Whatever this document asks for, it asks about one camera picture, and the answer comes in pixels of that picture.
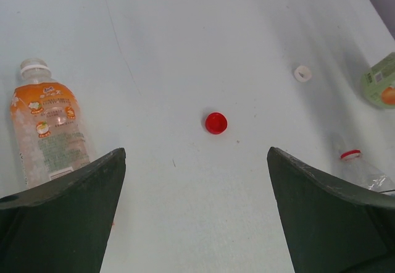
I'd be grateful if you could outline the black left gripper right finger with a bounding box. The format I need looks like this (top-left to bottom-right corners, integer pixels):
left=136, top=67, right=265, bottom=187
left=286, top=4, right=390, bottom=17
left=267, top=147, right=394, bottom=272

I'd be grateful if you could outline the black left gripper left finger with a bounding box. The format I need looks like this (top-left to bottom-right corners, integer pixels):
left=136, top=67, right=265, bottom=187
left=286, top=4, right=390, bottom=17
left=1, top=148, right=126, bottom=272

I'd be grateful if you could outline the white green fruit tea bottle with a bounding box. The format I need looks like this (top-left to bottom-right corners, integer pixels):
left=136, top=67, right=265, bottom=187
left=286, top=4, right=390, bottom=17
left=361, top=52, right=394, bottom=109

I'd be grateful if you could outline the clear red label water bottle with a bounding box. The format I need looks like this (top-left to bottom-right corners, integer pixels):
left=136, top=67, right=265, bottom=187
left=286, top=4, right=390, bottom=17
left=331, top=134, right=394, bottom=196

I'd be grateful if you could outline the orange label tea bottle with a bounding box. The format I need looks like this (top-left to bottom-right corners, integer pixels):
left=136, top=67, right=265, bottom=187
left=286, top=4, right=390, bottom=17
left=10, top=58, right=95, bottom=188

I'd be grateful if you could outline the red bottle cap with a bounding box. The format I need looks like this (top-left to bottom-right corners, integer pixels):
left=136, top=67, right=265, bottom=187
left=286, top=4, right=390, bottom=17
left=204, top=112, right=228, bottom=135

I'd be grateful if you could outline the small white bottle cap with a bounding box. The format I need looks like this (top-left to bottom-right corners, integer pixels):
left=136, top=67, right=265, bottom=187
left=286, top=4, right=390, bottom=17
left=294, top=65, right=312, bottom=83

